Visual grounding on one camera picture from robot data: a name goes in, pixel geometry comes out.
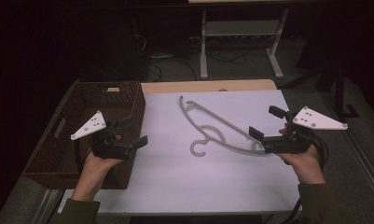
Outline brown wicker basket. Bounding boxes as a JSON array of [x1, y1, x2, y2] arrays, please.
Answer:
[[21, 81, 146, 190]]

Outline black stand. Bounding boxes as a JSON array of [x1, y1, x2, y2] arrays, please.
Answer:
[[314, 63, 360, 123]]

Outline white metal desk frame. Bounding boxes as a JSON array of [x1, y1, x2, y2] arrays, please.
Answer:
[[199, 8, 290, 80]]

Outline floor cables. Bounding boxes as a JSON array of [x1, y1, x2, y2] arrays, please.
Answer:
[[132, 34, 248, 82]]

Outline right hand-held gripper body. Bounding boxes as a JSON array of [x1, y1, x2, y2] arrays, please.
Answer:
[[261, 105, 349, 155]]

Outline person's right hand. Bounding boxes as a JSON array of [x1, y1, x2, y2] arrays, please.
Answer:
[[274, 122, 326, 185]]

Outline white table mat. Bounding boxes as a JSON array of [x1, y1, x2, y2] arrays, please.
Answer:
[[57, 89, 301, 215]]

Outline grey plastic clothes hanger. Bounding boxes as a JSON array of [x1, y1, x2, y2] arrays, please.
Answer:
[[178, 95, 271, 158]]

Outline black cable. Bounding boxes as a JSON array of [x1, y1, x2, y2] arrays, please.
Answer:
[[312, 134, 330, 171]]

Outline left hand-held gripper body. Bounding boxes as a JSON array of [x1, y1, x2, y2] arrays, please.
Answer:
[[70, 110, 137, 161]]

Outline person's left hand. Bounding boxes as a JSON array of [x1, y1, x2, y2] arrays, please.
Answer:
[[80, 134, 124, 190]]

